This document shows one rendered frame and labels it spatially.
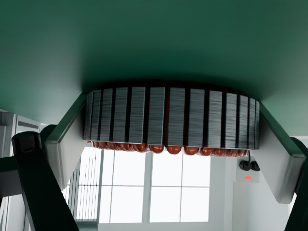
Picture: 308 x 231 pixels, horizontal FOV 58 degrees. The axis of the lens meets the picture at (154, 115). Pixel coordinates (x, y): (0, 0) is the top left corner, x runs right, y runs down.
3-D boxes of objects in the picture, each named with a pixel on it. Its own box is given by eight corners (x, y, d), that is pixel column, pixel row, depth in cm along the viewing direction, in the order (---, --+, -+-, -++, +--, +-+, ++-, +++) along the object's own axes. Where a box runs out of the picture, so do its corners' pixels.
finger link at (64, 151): (64, 192, 14) (50, 191, 14) (93, 129, 21) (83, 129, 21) (58, 142, 13) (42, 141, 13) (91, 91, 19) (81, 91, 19)
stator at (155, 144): (62, 71, 13) (55, 149, 13) (295, 84, 13) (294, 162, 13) (104, 103, 25) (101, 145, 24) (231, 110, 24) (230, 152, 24)
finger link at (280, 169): (291, 155, 13) (307, 156, 13) (250, 100, 19) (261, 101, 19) (277, 205, 14) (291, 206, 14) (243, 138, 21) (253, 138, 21)
